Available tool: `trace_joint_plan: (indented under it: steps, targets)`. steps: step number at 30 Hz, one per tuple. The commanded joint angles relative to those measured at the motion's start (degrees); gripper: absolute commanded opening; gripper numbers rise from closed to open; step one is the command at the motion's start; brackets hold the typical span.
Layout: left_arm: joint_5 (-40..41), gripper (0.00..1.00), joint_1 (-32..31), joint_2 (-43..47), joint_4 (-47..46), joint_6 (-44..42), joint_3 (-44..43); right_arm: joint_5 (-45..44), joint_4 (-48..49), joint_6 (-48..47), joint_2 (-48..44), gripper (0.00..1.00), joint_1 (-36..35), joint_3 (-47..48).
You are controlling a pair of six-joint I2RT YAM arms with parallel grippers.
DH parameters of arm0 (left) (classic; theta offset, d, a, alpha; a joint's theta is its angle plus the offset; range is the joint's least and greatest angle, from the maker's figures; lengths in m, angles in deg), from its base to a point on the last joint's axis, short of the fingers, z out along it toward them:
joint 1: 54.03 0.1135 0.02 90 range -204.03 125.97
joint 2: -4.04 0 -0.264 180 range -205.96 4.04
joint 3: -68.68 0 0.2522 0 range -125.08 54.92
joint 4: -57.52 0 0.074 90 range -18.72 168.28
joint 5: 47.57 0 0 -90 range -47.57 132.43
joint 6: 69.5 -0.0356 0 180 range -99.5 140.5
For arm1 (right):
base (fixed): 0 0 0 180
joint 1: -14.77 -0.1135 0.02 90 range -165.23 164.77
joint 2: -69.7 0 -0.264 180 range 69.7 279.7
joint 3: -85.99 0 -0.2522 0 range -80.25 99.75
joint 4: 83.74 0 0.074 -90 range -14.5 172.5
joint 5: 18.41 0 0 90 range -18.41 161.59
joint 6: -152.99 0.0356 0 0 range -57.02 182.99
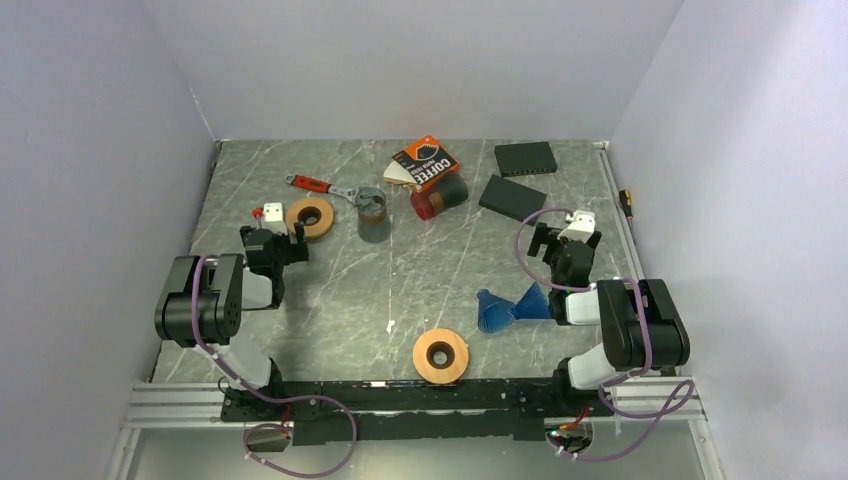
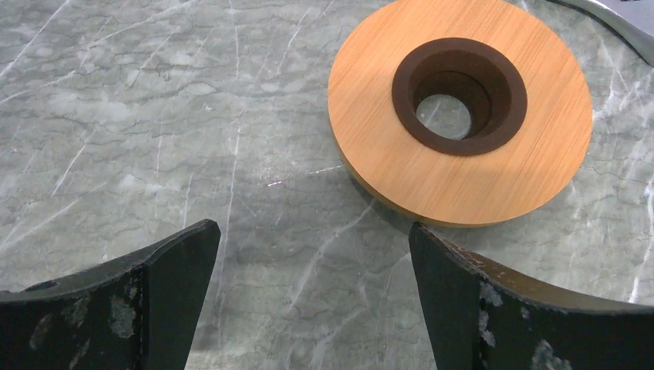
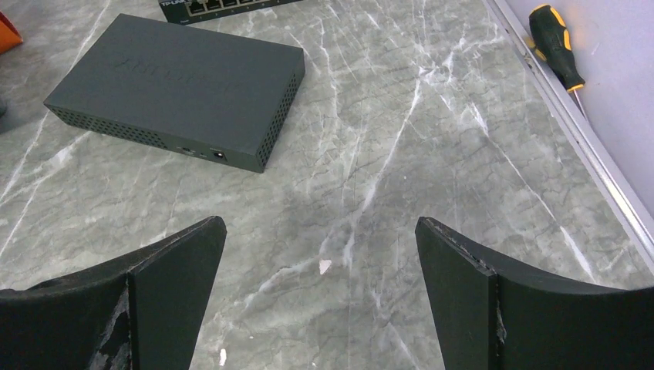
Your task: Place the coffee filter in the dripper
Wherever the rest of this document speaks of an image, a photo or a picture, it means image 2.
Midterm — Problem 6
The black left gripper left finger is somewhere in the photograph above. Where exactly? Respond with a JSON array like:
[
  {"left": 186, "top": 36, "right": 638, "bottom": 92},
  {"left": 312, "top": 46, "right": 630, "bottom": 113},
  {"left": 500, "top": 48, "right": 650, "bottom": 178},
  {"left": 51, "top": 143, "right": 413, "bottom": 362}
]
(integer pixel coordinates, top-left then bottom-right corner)
[{"left": 1, "top": 219, "right": 221, "bottom": 369}]

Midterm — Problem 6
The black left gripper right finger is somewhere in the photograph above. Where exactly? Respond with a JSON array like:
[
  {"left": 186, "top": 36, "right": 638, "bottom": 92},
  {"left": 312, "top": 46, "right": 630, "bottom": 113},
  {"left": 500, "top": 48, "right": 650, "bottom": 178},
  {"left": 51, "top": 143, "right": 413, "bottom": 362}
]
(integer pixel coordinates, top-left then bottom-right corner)
[{"left": 409, "top": 222, "right": 653, "bottom": 369}]

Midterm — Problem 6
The red handled adjustable wrench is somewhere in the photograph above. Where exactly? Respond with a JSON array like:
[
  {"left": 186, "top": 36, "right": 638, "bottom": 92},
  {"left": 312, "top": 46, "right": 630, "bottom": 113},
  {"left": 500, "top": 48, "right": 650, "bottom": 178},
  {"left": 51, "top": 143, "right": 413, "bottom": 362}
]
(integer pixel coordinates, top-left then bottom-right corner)
[{"left": 555, "top": 0, "right": 653, "bottom": 66}]

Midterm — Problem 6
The wooden dripper ring holder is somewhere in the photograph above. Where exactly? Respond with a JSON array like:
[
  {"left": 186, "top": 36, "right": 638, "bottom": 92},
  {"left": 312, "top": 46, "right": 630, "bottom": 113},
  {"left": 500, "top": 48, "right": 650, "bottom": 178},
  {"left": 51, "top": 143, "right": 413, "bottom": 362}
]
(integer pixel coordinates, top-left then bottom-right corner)
[{"left": 328, "top": 1, "right": 593, "bottom": 227}]

